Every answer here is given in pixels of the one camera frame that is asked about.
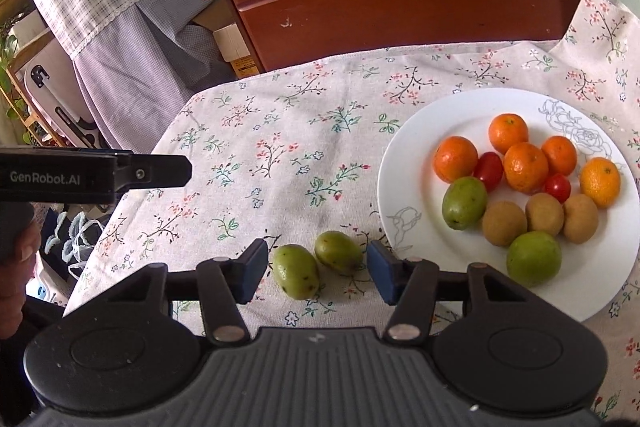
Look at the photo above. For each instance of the white plate with rose print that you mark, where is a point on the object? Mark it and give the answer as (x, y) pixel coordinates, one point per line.
(420, 187)

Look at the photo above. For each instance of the open cardboard box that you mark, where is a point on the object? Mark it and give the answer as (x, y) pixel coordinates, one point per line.
(232, 42)

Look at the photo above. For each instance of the green oval jujube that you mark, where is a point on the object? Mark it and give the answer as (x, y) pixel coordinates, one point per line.
(464, 203)
(339, 251)
(295, 271)

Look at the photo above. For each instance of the brown kiwi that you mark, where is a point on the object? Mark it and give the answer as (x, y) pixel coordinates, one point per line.
(580, 218)
(544, 213)
(504, 223)

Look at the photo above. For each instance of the wooden plant shelf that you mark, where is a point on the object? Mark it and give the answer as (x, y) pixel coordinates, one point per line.
(20, 7)

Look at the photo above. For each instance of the red cherry tomato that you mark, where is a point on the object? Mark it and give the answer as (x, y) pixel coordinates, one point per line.
(489, 170)
(558, 187)

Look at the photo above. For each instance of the small orange mandarin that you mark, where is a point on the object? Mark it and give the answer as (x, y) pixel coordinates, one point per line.
(560, 154)
(600, 182)
(508, 133)
(525, 167)
(455, 159)

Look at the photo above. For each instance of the floral beige tablecloth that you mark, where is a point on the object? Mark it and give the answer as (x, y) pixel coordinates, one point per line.
(280, 122)

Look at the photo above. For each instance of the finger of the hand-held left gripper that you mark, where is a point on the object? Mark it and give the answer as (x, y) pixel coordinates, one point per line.
(160, 171)

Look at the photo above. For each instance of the person's left hand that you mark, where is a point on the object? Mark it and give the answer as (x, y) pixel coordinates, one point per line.
(22, 267)

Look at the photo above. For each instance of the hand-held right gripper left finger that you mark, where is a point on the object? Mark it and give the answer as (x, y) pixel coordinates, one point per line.
(252, 268)

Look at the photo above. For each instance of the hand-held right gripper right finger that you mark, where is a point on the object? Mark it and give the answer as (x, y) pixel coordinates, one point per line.
(380, 273)

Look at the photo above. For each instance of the round green lime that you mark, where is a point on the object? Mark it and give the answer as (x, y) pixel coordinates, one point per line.
(533, 258)

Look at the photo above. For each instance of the white plastic board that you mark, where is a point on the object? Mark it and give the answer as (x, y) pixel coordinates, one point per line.
(55, 92)

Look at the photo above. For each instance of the purple grey checked cloth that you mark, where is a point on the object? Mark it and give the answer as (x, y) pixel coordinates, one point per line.
(140, 72)

